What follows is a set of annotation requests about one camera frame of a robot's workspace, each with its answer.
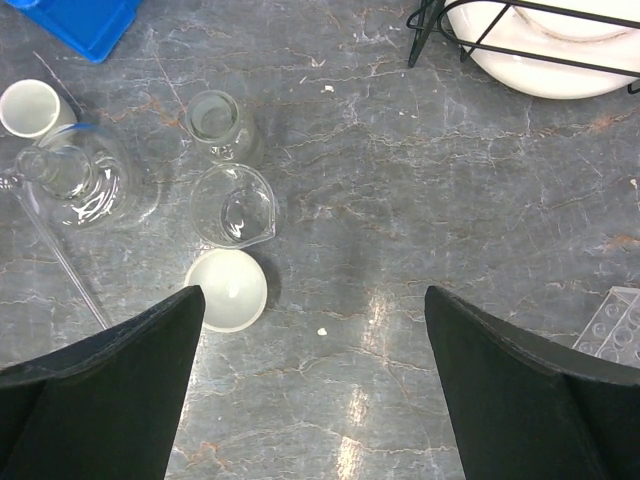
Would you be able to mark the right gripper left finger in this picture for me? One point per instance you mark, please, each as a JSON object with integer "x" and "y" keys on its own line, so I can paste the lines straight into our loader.
{"x": 107, "y": 406}

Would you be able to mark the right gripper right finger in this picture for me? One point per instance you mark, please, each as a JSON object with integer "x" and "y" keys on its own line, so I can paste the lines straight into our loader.
{"x": 525, "y": 407}

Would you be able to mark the round glass flask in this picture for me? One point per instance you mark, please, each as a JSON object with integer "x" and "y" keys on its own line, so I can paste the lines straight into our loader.
{"x": 83, "y": 178}

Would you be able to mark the small glass beaker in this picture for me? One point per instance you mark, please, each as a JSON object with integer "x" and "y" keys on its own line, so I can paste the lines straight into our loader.
{"x": 232, "y": 206}

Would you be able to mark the small glass bottle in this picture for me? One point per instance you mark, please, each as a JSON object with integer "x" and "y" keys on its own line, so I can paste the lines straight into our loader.
{"x": 223, "y": 130}

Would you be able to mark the small white crucible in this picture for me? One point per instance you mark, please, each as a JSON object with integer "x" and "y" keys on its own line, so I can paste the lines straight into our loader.
{"x": 31, "y": 108}

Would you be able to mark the blue plastic divided bin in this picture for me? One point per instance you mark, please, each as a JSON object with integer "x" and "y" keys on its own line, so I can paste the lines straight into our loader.
{"x": 92, "y": 28}

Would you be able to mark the clear acrylic tube rack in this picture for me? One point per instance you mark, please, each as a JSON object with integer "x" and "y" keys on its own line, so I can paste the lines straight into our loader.
{"x": 613, "y": 332}

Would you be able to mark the white ceramic plate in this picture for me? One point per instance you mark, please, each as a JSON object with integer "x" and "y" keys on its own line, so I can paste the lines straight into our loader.
{"x": 546, "y": 54}

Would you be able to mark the black wire basket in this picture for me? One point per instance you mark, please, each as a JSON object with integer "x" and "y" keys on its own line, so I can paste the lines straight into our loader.
{"x": 432, "y": 17}

